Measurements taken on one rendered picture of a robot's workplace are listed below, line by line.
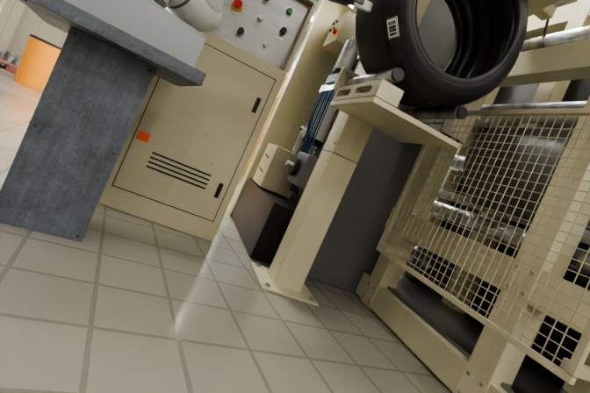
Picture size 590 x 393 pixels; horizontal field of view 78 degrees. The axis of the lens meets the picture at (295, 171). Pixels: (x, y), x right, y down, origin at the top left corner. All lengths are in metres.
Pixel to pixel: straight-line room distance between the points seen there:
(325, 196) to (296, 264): 0.32
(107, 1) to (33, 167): 0.53
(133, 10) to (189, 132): 0.69
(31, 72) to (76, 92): 5.13
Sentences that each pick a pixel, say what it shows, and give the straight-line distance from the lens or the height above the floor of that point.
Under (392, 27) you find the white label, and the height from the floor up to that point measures 1.02.
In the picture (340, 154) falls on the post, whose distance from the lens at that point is 1.55.
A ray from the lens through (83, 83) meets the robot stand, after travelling 1.28.
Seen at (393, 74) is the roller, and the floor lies 0.89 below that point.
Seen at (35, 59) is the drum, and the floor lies 0.40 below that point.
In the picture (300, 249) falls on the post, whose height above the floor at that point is 0.19.
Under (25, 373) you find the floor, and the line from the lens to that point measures 0.83.
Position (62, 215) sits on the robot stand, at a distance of 1.35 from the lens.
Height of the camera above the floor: 0.50
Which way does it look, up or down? 1 degrees down
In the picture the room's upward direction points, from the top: 24 degrees clockwise
